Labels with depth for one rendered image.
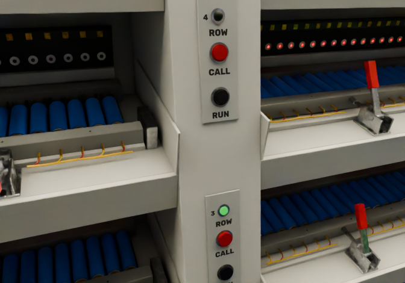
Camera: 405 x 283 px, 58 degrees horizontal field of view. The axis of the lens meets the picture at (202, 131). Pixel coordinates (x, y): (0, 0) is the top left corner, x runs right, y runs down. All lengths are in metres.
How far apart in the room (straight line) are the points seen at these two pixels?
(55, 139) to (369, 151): 0.37
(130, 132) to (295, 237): 0.30
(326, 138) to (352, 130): 0.04
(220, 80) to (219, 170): 0.09
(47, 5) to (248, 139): 0.23
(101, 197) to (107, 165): 0.04
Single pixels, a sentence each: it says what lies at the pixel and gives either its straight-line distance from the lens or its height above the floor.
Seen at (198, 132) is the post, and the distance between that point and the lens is 0.37.
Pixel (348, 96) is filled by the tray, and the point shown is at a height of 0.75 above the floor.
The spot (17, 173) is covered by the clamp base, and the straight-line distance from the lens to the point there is 0.39.
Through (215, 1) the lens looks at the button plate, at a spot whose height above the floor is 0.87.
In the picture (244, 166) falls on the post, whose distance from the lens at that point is 0.40.
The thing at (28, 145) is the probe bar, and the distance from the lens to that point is 0.40.
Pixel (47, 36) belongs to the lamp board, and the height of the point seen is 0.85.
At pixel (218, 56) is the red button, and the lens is 0.36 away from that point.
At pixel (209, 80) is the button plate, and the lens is 0.36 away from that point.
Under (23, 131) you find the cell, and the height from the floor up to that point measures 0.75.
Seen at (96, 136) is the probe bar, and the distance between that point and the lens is 0.39.
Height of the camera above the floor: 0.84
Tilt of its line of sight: 15 degrees down
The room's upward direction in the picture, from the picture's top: 2 degrees counter-clockwise
